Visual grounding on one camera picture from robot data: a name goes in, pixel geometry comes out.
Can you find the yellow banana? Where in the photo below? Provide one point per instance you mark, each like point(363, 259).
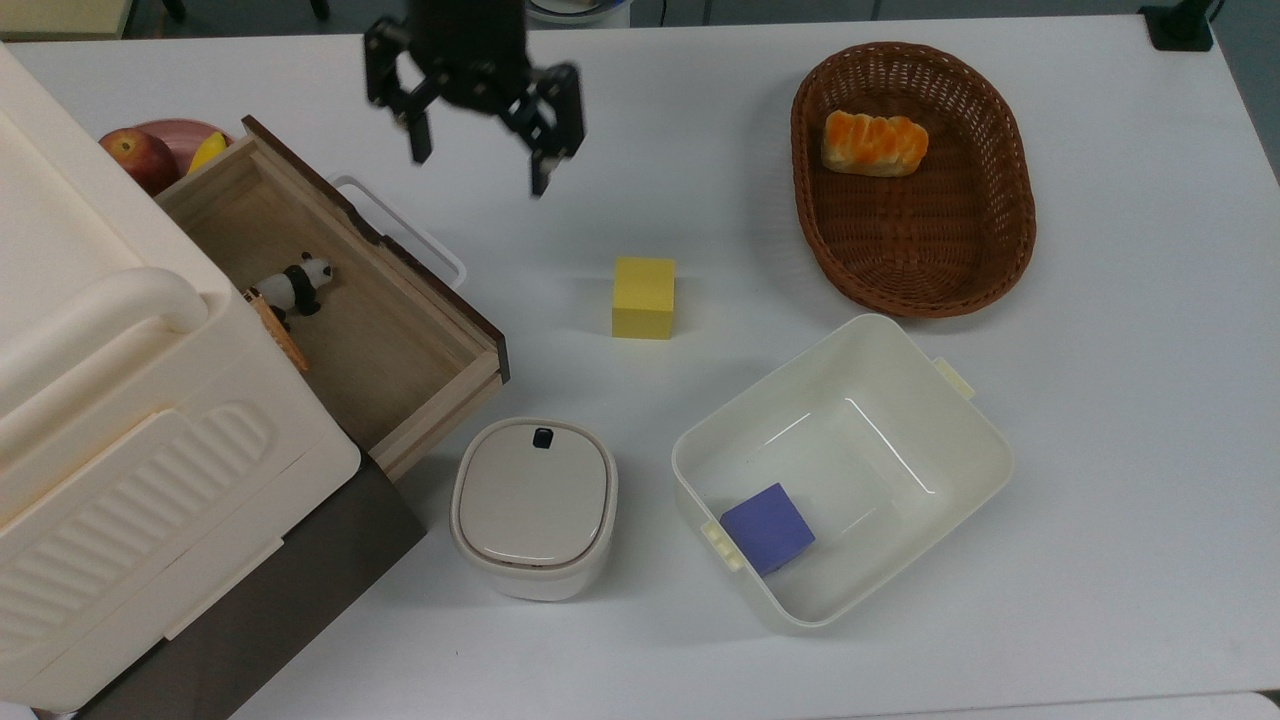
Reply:
point(207, 153)

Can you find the black white panda toy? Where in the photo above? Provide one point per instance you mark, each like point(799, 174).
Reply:
point(295, 285)

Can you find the brown wicker basket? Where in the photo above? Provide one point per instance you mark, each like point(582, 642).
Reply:
point(920, 240)

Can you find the white plastic bin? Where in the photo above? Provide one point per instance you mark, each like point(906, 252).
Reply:
point(900, 400)

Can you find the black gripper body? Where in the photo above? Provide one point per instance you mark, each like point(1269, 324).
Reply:
point(470, 50)

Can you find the dark brown cabinet base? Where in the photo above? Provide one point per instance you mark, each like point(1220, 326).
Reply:
point(300, 580)

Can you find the red apple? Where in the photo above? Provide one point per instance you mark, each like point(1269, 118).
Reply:
point(140, 160)

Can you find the orange glazed bread loaf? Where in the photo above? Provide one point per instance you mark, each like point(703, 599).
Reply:
point(875, 143)

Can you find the yellow cube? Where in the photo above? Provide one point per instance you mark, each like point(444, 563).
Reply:
point(643, 300)

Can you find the pink plate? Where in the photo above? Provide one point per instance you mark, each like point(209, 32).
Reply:
point(175, 135)

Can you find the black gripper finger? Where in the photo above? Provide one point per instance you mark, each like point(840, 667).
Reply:
point(390, 70)
point(555, 120)

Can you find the cream plastic cabinet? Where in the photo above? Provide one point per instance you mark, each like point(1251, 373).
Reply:
point(100, 450)

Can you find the beige lidded trash can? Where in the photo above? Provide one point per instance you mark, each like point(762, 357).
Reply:
point(533, 500)

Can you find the black clamp mount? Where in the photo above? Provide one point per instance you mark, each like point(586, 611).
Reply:
point(1178, 25)

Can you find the purple cube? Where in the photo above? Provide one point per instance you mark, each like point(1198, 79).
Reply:
point(767, 528)

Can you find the tan desk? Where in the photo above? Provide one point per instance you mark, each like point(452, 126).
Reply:
point(60, 15)

